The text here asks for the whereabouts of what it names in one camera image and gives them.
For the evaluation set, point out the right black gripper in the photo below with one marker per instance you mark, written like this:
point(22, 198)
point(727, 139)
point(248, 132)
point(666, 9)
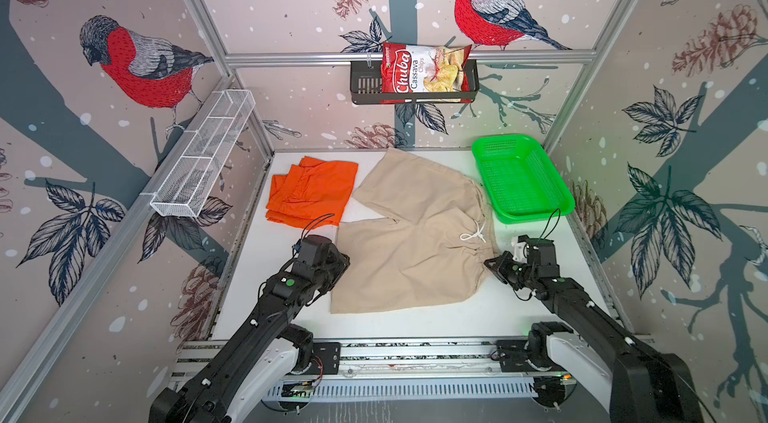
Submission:
point(498, 267)

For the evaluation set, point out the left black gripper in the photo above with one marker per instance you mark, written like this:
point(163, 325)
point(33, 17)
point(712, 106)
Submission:
point(340, 261)

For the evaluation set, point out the orange shorts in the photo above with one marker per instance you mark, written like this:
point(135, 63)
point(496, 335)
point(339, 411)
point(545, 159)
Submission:
point(312, 191)

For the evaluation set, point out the beige shorts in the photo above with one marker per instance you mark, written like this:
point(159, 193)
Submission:
point(427, 246)

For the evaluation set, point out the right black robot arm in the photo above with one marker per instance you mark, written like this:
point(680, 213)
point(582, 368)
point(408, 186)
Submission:
point(630, 379)

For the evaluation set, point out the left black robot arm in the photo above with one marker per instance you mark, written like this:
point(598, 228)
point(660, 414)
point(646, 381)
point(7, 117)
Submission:
point(265, 348)

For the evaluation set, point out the green plastic basket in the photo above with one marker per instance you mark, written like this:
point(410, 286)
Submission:
point(522, 183)

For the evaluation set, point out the red cassava chips bag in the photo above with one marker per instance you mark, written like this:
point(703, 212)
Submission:
point(410, 69)

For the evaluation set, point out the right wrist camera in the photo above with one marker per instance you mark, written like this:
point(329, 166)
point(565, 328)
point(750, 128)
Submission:
point(520, 252)

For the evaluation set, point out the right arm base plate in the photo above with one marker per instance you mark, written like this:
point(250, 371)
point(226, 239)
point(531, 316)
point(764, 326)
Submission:
point(520, 355)

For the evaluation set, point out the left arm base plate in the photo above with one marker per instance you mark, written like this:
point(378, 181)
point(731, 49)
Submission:
point(317, 359)

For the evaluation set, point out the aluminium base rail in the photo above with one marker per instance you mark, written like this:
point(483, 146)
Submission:
point(415, 357)

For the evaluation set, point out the black wall basket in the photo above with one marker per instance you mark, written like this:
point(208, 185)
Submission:
point(366, 87)

